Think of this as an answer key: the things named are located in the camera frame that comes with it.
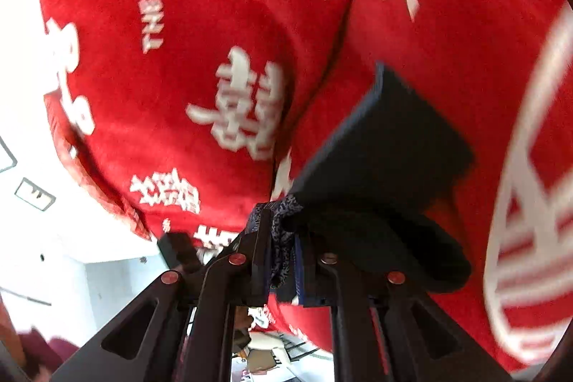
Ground white wall switch plate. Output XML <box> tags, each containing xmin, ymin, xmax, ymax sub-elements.
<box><xmin>15</xmin><ymin>178</ymin><xmax>57</xmax><ymax>212</ymax></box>
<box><xmin>0</xmin><ymin>136</ymin><xmax>18</xmax><ymax>174</ymax></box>

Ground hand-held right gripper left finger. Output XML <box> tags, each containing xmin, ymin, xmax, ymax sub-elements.
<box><xmin>51</xmin><ymin>207</ymin><xmax>275</xmax><ymax>382</ymax></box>

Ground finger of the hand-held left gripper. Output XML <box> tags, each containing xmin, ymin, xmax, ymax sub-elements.
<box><xmin>157</xmin><ymin>231</ymin><xmax>198</xmax><ymax>273</ymax></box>

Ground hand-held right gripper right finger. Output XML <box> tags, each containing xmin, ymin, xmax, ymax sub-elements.
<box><xmin>293</xmin><ymin>230</ymin><xmax>515</xmax><ymax>382</ymax></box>

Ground black pants with patterned waistband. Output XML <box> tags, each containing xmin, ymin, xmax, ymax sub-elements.
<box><xmin>248</xmin><ymin>62</ymin><xmax>476</xmax><ymax>306</ymax></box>

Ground maroon cloth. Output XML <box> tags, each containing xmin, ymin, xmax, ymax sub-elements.
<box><xmin>0</xmin><ymin>301</ymin><xmax>79</xmax><ymax>382</ymax></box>

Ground red printed blanket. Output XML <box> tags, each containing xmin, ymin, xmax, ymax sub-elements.
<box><xmin>33</xmin><ymin>0</ymin><xmax>573</xmax><ymax>374</ymax></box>

